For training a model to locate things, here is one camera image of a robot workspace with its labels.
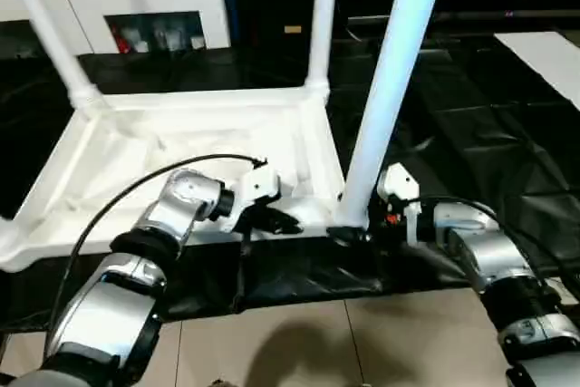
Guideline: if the white plastic table top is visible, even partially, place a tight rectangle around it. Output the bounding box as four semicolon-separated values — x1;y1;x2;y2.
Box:
0;85;345;273

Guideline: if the white plastic table leg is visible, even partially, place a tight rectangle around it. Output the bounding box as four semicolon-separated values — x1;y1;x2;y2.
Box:
0;0;104;110
304;0;341;98
334;0;452;230

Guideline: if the black plastic mat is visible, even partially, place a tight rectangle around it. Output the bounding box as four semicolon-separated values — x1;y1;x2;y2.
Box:
0;31;580;329

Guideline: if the white flat board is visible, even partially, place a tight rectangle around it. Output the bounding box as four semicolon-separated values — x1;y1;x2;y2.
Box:
493;32;580;111

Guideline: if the long black rail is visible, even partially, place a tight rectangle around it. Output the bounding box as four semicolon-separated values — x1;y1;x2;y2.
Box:
348;8;580;26

